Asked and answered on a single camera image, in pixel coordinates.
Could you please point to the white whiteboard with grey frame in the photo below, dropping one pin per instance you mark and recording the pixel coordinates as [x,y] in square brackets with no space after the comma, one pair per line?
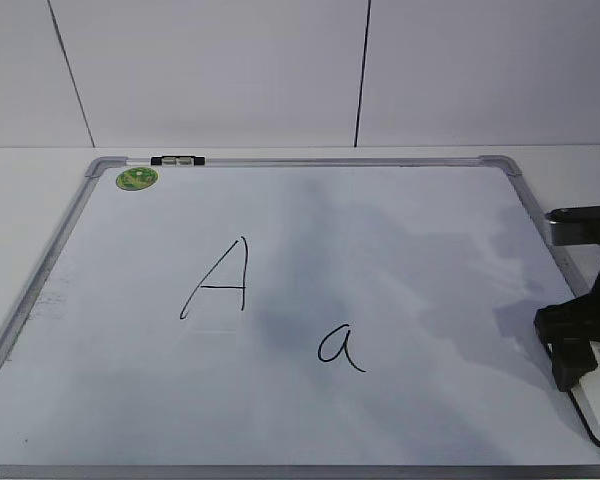
[265,318]

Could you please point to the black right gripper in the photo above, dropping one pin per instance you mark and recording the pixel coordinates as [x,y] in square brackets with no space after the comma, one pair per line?
[569,326]

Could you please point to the black hanging clip on frame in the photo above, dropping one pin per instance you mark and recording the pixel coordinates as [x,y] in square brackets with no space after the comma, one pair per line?
[178,160]

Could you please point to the round green magnet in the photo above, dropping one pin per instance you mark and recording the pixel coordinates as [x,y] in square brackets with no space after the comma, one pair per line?
[136,179]

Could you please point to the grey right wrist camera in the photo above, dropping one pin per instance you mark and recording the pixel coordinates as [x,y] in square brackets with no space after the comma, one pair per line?
[574,226]

